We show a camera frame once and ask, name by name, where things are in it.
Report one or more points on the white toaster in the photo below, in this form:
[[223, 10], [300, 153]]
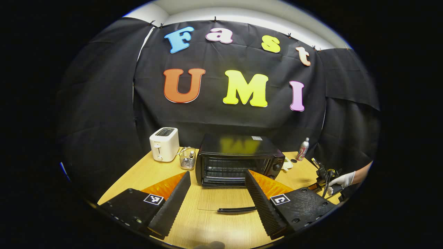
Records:
[[164, 145]]

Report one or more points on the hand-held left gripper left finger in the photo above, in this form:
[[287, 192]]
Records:
[[174, 202]]

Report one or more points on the white divided dish with grains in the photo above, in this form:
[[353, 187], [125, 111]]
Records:
[[287, 165]]

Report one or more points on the silver spray can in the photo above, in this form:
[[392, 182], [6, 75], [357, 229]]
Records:
[[302, 150]]

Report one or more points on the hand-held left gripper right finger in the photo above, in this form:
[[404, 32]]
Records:
[[263, 207]]

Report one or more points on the row of black cloth clips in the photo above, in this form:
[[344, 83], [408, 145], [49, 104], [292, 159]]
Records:
[[215, 19]]

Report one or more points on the black electric oven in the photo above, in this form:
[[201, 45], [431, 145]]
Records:
[[238, 147]]

